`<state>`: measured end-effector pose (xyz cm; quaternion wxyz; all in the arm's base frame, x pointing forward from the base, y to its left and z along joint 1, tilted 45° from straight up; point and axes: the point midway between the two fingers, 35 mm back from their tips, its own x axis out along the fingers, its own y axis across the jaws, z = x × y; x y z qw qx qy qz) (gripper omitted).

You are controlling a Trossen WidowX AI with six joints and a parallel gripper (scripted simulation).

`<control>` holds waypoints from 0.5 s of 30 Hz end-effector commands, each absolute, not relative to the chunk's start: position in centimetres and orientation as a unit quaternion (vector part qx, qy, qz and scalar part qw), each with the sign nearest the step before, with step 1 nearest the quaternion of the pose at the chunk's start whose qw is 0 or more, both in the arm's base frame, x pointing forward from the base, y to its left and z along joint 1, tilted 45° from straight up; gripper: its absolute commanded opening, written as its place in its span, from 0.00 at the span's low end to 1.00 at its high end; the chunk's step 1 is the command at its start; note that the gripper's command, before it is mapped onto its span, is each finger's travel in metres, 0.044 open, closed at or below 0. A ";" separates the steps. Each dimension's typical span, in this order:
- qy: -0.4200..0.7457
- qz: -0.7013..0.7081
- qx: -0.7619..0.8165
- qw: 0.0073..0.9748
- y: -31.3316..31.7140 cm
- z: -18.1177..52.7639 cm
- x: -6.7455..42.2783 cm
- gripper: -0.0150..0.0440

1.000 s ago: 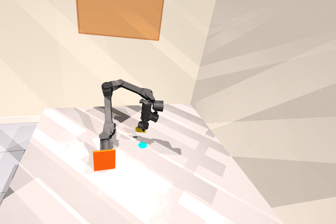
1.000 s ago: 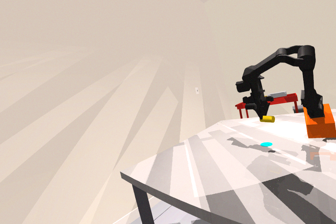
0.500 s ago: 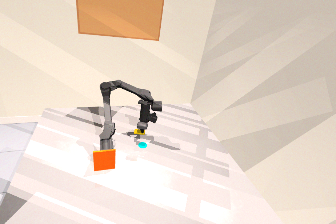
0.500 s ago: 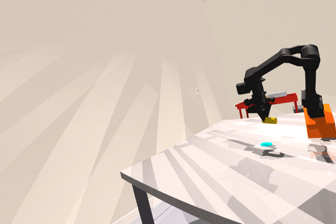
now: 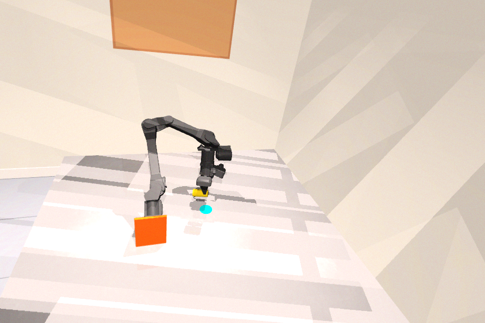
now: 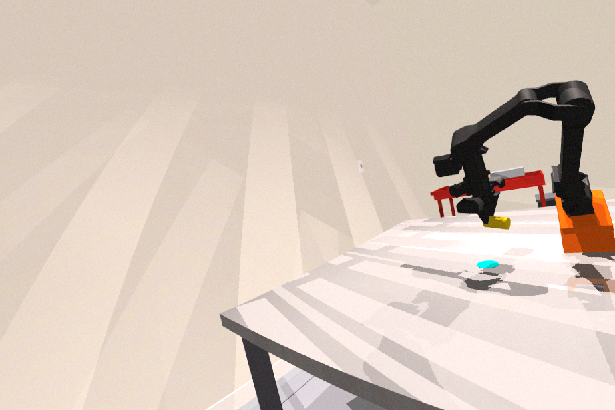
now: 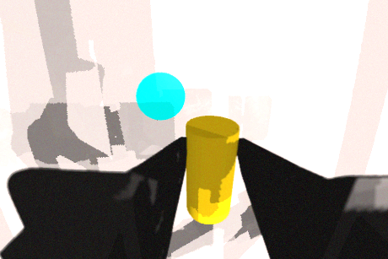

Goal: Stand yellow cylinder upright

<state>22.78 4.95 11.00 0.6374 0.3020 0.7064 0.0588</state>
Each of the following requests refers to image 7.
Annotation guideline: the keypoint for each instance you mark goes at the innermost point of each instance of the cyan circle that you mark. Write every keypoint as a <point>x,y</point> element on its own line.
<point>160,96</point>

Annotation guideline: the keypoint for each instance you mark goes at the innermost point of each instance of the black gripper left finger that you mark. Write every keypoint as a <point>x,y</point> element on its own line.
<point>140,202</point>

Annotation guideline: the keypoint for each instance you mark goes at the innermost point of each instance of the yellow cylinder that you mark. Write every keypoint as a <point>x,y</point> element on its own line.
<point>212,144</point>

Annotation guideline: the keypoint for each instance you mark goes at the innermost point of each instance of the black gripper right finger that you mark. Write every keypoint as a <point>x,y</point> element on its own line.
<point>302,214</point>

